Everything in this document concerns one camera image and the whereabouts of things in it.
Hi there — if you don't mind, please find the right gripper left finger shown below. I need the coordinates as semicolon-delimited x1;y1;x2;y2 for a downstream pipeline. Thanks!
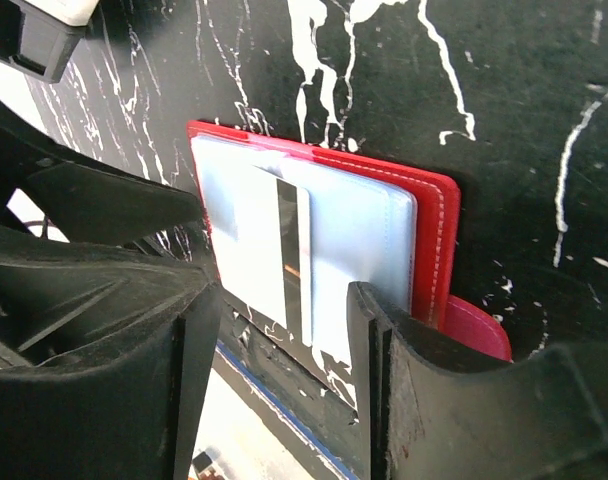
0;284;221;479

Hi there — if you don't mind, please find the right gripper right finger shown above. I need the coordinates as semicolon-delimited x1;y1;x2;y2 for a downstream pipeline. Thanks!
347;282;608;479

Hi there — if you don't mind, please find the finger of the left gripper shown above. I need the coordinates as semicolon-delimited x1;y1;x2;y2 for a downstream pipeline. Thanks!
0;225;214;368
0;101;203;245

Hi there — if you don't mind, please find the white striped credit card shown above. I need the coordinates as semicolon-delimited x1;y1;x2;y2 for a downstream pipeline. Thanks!
230;166;312;345

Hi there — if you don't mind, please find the red leather card holder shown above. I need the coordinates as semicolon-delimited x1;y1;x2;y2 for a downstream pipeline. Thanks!
186;119;513;396

